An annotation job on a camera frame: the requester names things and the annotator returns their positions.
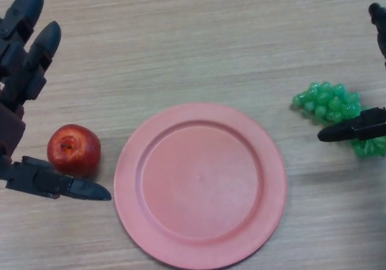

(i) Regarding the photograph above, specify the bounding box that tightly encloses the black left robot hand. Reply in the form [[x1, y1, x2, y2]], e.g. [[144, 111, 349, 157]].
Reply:
[[0, 0, 113, 201]]

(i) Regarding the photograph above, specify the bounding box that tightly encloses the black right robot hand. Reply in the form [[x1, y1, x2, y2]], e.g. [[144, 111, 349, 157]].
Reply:
[[317, 2, 386, 143]]

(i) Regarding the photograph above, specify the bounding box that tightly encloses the green grapes bunch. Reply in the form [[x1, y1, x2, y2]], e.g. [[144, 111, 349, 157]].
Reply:
[[291, 81, 385, 159]]

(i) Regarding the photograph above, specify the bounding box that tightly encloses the pink round plate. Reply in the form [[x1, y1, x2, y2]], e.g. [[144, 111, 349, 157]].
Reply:
[[113, 102, 287, 262]]

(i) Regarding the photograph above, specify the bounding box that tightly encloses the red apple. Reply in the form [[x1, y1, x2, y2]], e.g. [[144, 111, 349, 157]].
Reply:
[[47, 124, 101, 178]]

